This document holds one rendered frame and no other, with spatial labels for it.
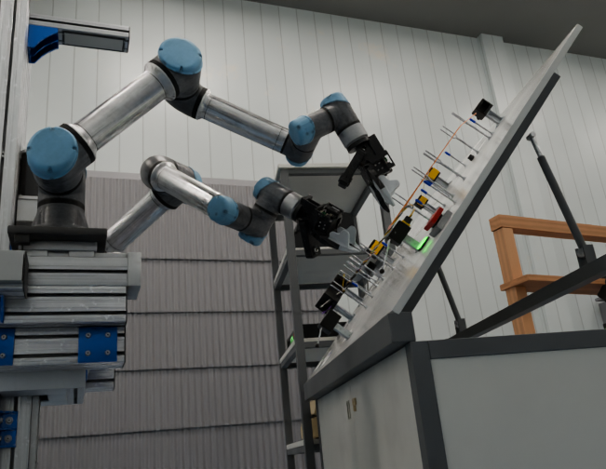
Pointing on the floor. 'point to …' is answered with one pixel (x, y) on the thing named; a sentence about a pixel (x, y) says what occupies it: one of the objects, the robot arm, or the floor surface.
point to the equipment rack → (298, 181)
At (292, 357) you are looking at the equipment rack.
